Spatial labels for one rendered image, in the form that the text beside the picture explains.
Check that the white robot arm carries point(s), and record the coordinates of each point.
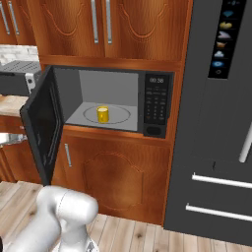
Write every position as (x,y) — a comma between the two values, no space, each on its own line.
(62,213)

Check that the yellow mug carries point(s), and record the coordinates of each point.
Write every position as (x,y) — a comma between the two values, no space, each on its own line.
(102,114)

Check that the black microwave oven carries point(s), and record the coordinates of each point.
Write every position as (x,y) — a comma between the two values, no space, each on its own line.
(131,98)

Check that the black microwave door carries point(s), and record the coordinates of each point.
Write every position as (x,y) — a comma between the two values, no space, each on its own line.
(41,126)

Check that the wooden counter cabinet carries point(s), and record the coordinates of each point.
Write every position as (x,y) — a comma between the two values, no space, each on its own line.
(11,157)

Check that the wooden cupboard door with oval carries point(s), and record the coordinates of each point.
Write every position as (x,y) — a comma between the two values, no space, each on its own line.
(114,180)

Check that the dark grey fridge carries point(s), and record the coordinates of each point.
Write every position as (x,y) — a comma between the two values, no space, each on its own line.
(216,124)

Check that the silver toaster oven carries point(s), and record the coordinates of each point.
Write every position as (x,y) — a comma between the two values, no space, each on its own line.
(18,78)

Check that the wooden cupboard run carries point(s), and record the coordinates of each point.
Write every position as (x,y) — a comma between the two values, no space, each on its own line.
(14,21)

